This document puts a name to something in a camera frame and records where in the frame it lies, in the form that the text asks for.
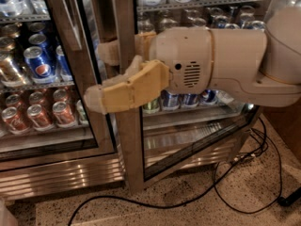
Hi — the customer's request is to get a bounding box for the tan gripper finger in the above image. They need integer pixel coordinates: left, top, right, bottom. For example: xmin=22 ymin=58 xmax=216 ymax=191
xmin=97 ymin=31 xmax=156 ymax=67
xmin=84 ymin=56 xmax=169 ymax=115

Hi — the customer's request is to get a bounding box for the glass fridge door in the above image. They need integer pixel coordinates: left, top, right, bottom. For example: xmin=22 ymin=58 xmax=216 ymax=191
xmin=0 ymin=0 xmax=115 ymax=172
xmin=78 ymin=0 xmax=301 ymax=194

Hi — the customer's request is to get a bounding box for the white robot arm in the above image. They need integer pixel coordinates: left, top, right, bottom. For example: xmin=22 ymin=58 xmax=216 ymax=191
xmin=84 ymin=7 xmax=301 ymax=114

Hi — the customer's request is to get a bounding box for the stainless fridge base grille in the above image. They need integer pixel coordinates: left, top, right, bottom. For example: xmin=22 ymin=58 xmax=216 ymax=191
xmin=0 ymin=131 xmax=249 ymax=201

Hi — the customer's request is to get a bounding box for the green can right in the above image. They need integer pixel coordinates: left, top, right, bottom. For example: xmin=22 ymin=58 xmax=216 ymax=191
xmin=142 ymin=98 xmax=160 ymax=114

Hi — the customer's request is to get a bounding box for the blue can left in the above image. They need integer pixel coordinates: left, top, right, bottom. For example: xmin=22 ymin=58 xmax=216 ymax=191
xmin=162 ymin=90 xmax=180 ymax=110

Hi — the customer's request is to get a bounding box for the blue can middle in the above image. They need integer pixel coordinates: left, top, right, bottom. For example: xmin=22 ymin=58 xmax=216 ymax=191
xmin=182 ymin=93 xmax=198 ymax=107

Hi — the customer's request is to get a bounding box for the blue can right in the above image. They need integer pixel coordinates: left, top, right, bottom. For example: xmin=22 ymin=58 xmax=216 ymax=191
xmin=199 ymin=89 xmax=217 ymax=105

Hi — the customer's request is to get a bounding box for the clear water bottle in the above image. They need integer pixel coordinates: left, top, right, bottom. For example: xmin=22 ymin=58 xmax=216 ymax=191
xmin=216 ymin=90 xmax=234 ymax=105

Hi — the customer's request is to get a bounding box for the blue pepsi can front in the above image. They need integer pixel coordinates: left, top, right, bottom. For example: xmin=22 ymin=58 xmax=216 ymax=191
xmin=24 ymin=46 xmax=56 ymax=84

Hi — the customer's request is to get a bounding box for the red coke can right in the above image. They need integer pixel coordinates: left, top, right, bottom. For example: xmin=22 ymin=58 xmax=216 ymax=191
xmin=53 ymin=101 xmax=77 ymax=128

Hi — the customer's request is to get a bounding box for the red coke can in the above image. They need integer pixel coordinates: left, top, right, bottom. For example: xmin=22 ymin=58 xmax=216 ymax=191
xmin=27 ymin=105 xmax=54 ymax=131
xmin=1 ymin=106 xmax=31 ymax=135
xmin=53 ymin=101 xmax=77 ymax=128

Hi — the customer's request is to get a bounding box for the red coke can middle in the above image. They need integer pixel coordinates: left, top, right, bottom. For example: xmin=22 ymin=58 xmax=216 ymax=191
xmin=27 ymin=105 xmax=54 ymax=131

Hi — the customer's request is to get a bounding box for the gold can front left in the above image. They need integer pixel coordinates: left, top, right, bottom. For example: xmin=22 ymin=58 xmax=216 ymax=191
xmin=0 ymin=52 xmax=30 ymax=88

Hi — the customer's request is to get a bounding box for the red coke can left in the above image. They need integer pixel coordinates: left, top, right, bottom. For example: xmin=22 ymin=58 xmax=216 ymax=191
xmin=1 ymin=106 xmax=31 ymax=135

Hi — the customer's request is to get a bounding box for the black floor cable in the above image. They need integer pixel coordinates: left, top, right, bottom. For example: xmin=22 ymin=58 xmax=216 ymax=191
xmin=67 ymin=116 xmax=301 ymax=226

